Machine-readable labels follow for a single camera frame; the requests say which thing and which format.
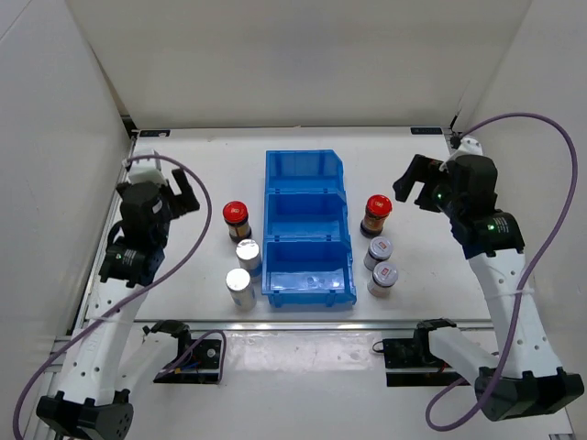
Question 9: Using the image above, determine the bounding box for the red-lid sauce jar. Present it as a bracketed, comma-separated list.
[222, 201, 251, 243]
[360, 194, 393, 237]

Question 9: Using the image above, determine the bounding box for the white-lid dark jar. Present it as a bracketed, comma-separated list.
[363, 236, 393, 271]
[367, 261, 399, 297]

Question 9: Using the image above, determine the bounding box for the silver-top salt bottle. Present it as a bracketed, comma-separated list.
[226, 268, 256, 311]
[236, 238, 262, 282]

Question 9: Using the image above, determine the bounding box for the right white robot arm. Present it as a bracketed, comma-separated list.
[393, 154, 585, 422]

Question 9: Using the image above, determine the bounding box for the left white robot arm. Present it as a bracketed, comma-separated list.
[36, 168, 200, 439]

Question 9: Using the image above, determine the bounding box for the right blue label sticker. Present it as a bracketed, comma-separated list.
[410, 126, 443, 136]

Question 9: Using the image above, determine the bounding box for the blue label sticker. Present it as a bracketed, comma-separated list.
[410, 126, 443, 136]
[138, 129, 171, 138]

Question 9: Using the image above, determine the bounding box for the left blue label sticker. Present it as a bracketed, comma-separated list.
[138, 129, 171, 138]

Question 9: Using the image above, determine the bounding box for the blue plastic compartment bin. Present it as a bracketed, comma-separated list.
[261, 149, 357, 308]

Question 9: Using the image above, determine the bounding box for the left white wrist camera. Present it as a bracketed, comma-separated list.
[127, 148, 167, 186]

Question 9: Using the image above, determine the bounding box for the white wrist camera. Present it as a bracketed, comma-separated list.
[449, 136, 483, 160]
[127, 148, 167, 186]

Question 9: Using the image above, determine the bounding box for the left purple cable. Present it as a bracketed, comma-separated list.
[12, 154, 227, 440]

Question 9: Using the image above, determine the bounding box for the purple cable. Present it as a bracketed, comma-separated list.
[425, 112, 578, 433]
[12, 154, 227, 440]

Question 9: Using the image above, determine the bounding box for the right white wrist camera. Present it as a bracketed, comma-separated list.
[449, 136, 483, 160]

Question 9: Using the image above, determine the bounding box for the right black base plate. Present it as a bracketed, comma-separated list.
[371, 338, 460, 388]

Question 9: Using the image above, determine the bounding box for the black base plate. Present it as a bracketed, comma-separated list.
[371, 338, 460, 388]
[153, 330, 227, 385]

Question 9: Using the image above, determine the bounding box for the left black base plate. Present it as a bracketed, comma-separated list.
[153, 330, 227, 385]

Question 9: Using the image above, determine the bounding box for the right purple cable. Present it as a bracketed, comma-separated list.
[425, 112, 578, 433]

